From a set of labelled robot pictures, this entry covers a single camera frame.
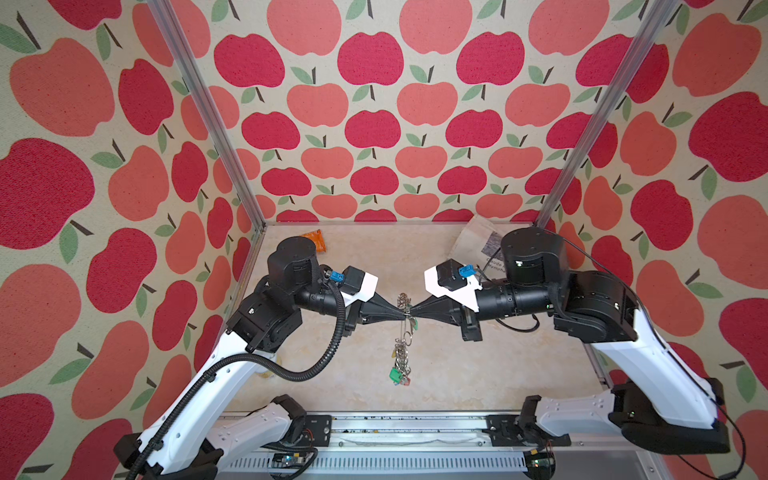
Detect metal ring plate with keyrings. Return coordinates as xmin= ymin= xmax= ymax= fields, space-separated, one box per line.
xmin=389 ymin=293 xmax=418 ymax=386

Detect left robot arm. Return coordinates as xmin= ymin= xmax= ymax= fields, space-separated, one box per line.
xmin=114 ymin=236 xmax=408 ymax=479

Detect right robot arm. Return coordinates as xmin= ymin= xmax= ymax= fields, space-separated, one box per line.
xmin=410 ymin=227 xmax=730 ymax=455

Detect canvas Monet tote bag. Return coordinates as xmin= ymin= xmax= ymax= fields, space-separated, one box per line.
xmin=449 ymin=216 xmax=510 ymax=280

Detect orange snack packet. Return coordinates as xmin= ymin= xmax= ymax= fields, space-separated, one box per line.
xmin=302 ymin=229 xmax=327 ymax=253

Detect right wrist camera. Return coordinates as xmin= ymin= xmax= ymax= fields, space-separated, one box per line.
xmin=424 ymin=259 xmax=482 ymax=313

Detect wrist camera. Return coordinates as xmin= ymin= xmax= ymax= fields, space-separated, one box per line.
xmin=330 ymin=266 xmax=378 ymax=306
xmin=424 ymin=259 xmax=482 ymax=313

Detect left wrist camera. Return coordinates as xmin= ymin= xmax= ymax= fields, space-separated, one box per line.
xmin=330 ymin=266 xmax=378 ymax=306

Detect front aluminium rail base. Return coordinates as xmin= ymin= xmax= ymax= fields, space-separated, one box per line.
xmin=149 ymin=410 xmax=667 ymax=480

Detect left aluminium frame post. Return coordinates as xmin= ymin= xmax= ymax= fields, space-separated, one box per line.
xmin=147 ymin=0 xmax=266 ymax=232

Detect aluminium frame post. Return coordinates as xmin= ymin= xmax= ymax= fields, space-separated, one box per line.
xmin=534 ymin=0 xmax=681 ymax=229
xmin=147 ymin=0 xmax=266 ymax=232

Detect right aluminium frame post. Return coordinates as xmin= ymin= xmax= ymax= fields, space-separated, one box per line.
xmin=534 ymin=0 xmax=681 ymax=229

